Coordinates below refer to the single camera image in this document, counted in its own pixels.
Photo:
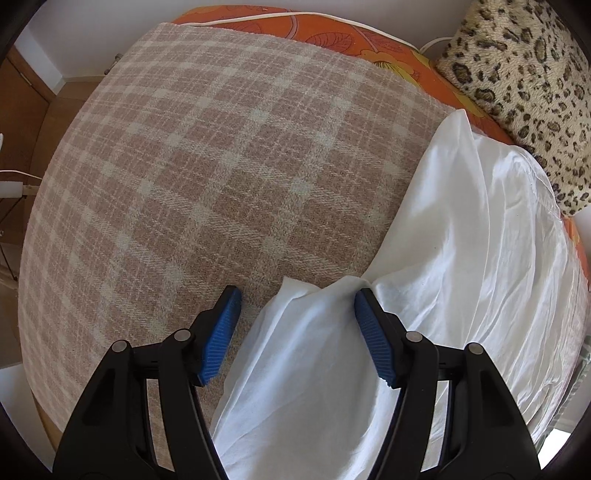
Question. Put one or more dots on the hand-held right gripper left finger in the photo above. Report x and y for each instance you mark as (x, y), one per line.
(222, 330)

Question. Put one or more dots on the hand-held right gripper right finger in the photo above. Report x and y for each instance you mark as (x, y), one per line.
(371, 337)

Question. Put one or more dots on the white shirt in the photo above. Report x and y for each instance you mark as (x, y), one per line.
(461, 207)

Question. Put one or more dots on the pink plaid blanket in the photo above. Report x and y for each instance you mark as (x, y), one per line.
(207, 161)

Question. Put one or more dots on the leopard print pillow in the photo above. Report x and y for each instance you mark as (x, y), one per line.
(517, 69)

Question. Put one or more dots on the orange floral bed sheet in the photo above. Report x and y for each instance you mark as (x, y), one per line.
(323, 27)

